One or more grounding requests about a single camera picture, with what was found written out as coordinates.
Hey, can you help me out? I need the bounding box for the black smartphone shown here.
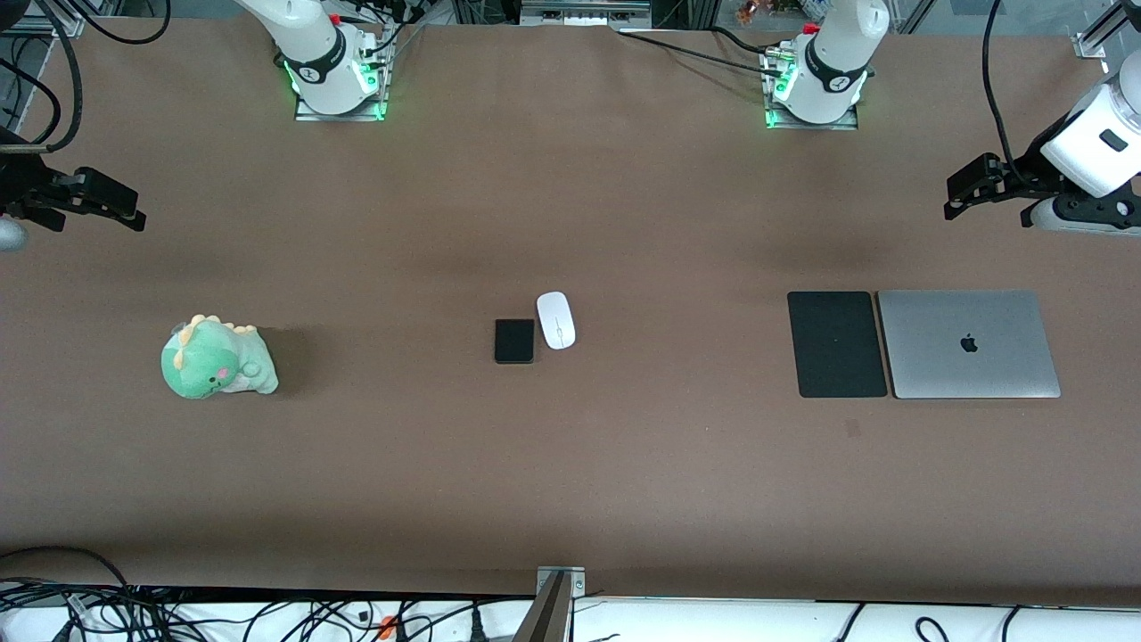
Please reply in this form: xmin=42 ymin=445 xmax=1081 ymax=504
xmin=494 ymin=318 xmax=537 ymax=365

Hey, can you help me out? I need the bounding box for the white computer mouse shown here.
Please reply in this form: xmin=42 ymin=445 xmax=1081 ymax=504
xmin=536 ymin=291 xmax=577 ymax=350

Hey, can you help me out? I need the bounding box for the black mouse pad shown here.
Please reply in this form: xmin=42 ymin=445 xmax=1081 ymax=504
xmin=786 ymin=291 xmax=889 ymax=399

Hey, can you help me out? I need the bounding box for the silver closed laptop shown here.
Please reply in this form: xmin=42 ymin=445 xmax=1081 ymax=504
xmin=877 ymin=289 xmax=1063 ymax=400

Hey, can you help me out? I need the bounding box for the green dinosaur plush toy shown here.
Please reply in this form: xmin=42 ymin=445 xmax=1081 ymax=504
xmin=160 ymin=314 xmax=280 ymax=400

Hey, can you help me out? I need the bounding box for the grey power strip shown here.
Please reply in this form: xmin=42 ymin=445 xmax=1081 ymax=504
xmin=520 ymin=0 xmax=653 ymax=28

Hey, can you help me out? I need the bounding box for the white board below table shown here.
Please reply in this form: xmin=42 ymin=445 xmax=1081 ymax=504
xmin=0 ymin=596 xmax=1141 ymax=642

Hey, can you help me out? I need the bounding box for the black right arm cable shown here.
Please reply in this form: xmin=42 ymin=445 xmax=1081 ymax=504
xmin=0 ymin=0 xmax=86 ymax=154

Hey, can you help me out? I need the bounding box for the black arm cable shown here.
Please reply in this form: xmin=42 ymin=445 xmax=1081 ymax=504
xmin=0 ymin=0 xmax=86 ymax=154
xmin=981 ymin=0 xmax=1044 ymax=179

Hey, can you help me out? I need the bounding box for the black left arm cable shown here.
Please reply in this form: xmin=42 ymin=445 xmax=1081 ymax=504
xmin=981 ymin=0 xmax=1044 ymax=179

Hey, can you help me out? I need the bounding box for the thin black looping cable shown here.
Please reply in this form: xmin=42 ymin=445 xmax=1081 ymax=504
xmin=85 ymin=0 xmax=172 ymax=45

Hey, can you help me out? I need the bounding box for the aluminium frame profile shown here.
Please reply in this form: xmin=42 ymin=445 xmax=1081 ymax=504
xmin=0 ymin=12 xmax=86 ymax=38
xmin=1074 ymin=0 xmax=1141 ymax=60

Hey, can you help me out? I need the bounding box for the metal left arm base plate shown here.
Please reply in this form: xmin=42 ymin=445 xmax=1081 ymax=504
xmin=765 ymin=105 xmax=861 ymax=131

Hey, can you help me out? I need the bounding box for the short black table cable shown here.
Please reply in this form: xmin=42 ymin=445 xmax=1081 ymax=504
xmin=709 ymin=25 xmax=776 ymax=56

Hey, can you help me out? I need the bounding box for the long black table cable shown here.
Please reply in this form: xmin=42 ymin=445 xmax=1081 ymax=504
xmin=615 ymin=30 xmax=787 ymax=74

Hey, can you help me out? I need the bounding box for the tangled black cable bundle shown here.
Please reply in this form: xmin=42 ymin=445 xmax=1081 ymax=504
xmin=0 ymin=546 xmax=536 ymax=642

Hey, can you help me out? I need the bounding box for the metal bracket post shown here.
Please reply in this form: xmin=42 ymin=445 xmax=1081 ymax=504
xmin=515 ymin=565 xmax=587 ymax=642

